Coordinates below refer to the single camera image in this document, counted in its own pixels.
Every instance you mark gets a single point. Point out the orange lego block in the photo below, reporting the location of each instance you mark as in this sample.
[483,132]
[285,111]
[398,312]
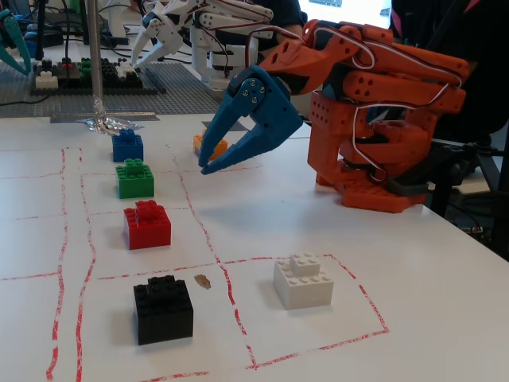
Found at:
[220,148]

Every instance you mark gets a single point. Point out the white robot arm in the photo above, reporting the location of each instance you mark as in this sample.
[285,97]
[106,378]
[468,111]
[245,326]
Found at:
[222,36]

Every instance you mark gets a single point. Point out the black table clamp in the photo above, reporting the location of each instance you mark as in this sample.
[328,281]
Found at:
[445,167]

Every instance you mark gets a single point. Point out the crumpled aluminium foil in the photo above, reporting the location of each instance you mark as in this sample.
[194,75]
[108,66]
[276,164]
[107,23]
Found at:
[113,125]

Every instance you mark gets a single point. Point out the small white lego block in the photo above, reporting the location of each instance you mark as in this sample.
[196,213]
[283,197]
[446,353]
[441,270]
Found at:
[46,80]

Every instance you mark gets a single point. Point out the blue lego block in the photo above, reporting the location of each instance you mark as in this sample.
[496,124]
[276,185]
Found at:
[127,148]

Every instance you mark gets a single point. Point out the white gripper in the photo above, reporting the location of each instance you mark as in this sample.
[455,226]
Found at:
[153,25]

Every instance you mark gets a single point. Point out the grey square tape marker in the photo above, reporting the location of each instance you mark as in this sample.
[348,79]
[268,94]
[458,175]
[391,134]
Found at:
[241,126]

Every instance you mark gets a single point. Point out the black lego block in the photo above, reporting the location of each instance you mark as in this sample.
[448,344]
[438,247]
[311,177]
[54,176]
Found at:
[163,314]

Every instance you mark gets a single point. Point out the grey lego baseplate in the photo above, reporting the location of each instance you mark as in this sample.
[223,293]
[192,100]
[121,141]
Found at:
[24,101]

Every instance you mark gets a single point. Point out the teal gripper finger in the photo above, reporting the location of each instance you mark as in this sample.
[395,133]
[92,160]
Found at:
[20,47]

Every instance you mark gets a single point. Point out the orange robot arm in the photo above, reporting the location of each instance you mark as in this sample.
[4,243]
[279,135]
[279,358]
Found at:
[381,91]

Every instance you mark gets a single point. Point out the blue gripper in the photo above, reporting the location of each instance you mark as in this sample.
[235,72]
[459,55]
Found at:
[274,107]

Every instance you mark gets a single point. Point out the small brown scrap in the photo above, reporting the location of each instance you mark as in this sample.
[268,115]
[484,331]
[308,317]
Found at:
[203,281]

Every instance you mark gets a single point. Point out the person in black shirt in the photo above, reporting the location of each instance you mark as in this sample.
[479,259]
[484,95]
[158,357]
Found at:
[449,32]

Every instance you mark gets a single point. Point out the green lego block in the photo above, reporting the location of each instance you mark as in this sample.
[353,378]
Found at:
[135,183]

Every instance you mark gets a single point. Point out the red lego block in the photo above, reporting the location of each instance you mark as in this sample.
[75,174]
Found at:
[147,228]

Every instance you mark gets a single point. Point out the metal pole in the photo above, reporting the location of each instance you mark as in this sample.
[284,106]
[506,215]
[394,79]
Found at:
[95,51]

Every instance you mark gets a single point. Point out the person in dark shirt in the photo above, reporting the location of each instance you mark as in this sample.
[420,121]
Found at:
[286,20]

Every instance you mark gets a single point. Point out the long grey tape strip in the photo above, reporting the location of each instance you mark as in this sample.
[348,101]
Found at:
[67,118]

